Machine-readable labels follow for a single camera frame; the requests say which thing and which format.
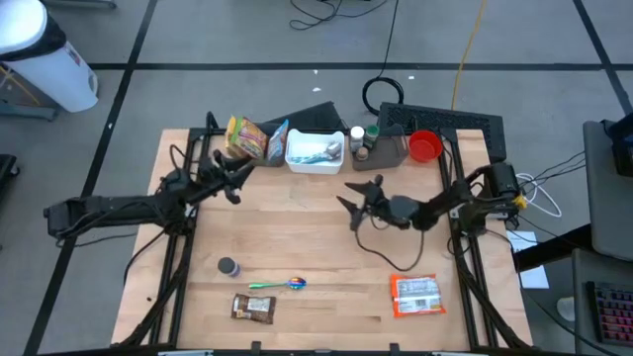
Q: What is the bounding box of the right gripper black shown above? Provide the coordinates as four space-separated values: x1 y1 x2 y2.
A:
335 175 421 232

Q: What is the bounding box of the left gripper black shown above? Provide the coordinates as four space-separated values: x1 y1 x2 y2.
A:
197 160 257 205

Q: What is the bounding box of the pink green ramen packet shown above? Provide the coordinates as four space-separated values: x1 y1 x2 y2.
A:
234 117 270 160

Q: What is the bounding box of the blue ramen packet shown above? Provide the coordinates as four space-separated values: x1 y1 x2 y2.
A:
266 119 290 167

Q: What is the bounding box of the black-lid purple jar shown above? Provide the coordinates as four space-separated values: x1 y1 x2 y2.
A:
217 256 242 279

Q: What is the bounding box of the iridescent rainbow spoon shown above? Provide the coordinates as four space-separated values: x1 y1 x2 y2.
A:
247 276 308 291

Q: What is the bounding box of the brown snack packet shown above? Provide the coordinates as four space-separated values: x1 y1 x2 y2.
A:
230 293 277 325

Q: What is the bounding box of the grey translucent plastic bin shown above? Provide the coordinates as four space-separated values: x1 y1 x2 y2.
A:
350 126 410 172
229 122 289 167

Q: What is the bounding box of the white plastic bin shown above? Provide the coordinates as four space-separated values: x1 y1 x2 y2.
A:
285 128 346 175

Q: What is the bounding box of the red plastic bowl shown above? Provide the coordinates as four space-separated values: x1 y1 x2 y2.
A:
407 130 444 164

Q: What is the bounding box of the orange ramen packet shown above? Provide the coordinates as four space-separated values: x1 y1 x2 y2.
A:
389 273 446 318

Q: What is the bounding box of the white paper sheet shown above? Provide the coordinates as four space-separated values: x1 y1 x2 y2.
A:
506 229 550 291

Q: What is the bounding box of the white trash bin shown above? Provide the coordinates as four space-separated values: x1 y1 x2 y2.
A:
0 0 99 114

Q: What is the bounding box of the grey desk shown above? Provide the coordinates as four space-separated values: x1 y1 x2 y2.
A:
582 121 633 263
572 246 633 356

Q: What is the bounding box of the black desk device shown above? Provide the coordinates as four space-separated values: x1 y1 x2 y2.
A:
600 113 633 177

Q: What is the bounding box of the black backlit keyboard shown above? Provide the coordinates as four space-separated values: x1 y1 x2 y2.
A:
587 280 633 347

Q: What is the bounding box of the black aluminium table frame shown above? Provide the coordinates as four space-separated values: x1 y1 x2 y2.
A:
118 111 533 356

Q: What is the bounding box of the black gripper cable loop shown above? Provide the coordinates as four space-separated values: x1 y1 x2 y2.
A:
354 217 426 272

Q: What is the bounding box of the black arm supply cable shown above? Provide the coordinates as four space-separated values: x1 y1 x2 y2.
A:
439 129 491 179

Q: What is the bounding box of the black coiled cable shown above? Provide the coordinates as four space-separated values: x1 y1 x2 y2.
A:
361 0 406 118

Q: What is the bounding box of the black arm base cable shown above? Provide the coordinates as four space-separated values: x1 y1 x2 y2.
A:
122 229 167 287

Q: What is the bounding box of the yellow cable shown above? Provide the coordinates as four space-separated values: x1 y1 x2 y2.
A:
449 0 490 111

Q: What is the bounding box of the black floor cable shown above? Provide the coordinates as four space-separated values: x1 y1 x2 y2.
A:
289 0 392 31

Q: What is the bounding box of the white cable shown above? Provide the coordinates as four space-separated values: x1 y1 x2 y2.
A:
516 172 564 219

